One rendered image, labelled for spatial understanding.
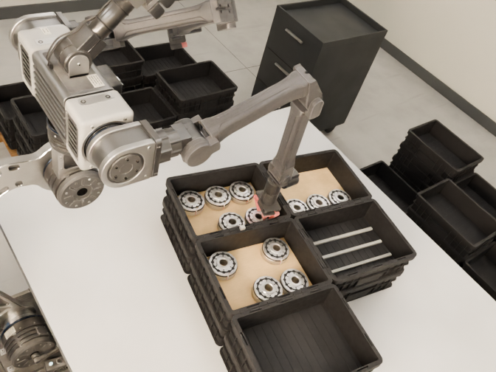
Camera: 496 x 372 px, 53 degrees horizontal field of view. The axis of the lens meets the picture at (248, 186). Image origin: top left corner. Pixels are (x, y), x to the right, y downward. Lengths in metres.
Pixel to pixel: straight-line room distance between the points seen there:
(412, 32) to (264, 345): 4.01
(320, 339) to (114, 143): 0.98
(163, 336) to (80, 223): 0.56
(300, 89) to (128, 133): 0.48
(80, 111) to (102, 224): 0.90
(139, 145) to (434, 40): 4.19
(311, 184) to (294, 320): 0.68
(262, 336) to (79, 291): 0.65
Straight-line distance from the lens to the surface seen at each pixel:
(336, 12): 3.61
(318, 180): 2.23
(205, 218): 1.92
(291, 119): 1.53
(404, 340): 2.07
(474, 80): 4.94
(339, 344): 1.78
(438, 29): 5.07
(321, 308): 1.82
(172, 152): 1.23
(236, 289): 1.76
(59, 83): 1.28
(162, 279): 1.89
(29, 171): 1.58
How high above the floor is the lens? 2.28
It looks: 44 degrees down
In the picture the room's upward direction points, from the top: 19 degrees clockwise
